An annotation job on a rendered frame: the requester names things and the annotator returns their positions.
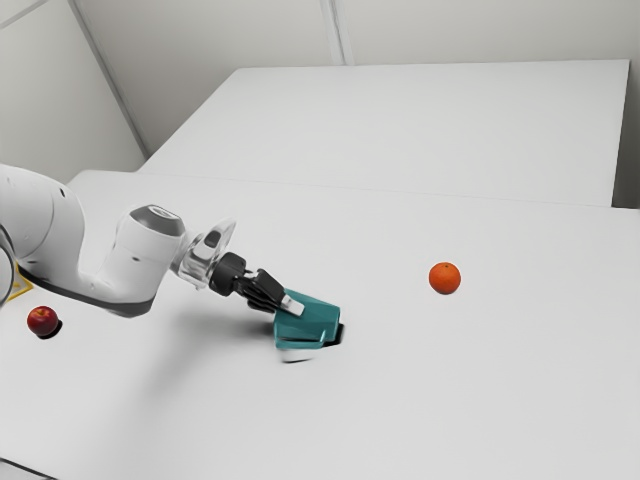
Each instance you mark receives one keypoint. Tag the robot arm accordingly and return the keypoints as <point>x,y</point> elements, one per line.
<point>130,250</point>

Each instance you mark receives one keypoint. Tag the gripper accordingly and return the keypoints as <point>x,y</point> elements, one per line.
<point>234,276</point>

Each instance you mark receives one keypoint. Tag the red apple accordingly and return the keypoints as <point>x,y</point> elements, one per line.
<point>42,320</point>

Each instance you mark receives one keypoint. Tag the orange fruit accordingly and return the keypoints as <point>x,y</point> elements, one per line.
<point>444,278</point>

